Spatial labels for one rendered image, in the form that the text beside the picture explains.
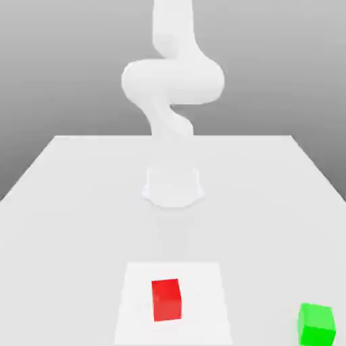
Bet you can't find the small red cube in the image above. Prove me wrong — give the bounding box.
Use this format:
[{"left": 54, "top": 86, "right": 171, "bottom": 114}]
[{"left": 151, "top": 278, "right": 182, "bottom": 322}]

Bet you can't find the small green cube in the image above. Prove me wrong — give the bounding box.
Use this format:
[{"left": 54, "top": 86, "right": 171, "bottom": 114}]
[{"left": 297, "top": 302, "right": 337, "bottom": 346}]

